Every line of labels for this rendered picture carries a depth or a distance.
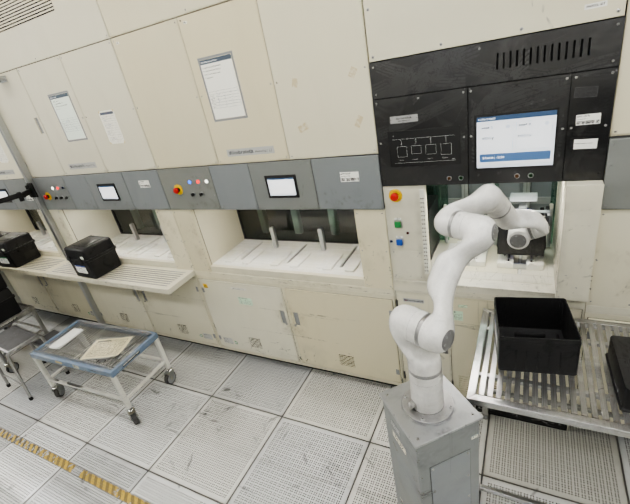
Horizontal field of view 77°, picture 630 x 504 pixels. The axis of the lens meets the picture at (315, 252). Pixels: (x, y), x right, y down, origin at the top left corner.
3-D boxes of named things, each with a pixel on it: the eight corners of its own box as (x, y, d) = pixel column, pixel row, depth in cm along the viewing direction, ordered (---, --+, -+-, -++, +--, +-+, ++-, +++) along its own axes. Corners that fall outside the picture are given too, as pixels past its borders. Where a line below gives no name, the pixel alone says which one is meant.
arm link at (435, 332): (411, 342, 143) (451, 361, 131) (394, 335, 135) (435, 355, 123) (465, 218, 147) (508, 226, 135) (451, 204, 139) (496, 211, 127)
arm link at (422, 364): (428, 385, 136) (424, 329, 126) (387, 361, 150) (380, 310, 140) (448, 365, 142) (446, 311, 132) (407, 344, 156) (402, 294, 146)
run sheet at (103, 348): (77, 361, 273) (76, 359, 272) (97, 339, 294) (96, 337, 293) (118, 357, 268) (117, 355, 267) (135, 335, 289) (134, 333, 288)
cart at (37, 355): (51, 400, 312) (20, 353, 291) (104, 356, 353) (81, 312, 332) (138, 428, 270) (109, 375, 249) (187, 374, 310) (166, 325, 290)
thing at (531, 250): (493, 260, 209) (494, 205, 193) (497, 240, 224) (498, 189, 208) (547, 263, 197) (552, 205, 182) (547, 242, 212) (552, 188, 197)
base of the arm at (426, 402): (419, 432, 141) (416, 395, 133) (393, 396, 158) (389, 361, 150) (464, 412, 146) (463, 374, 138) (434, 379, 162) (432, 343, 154)
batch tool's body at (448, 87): (403, 401, 249) (364, 65, 165) (434, 313, 323) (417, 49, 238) (568, 439, 208) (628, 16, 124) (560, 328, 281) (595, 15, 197)
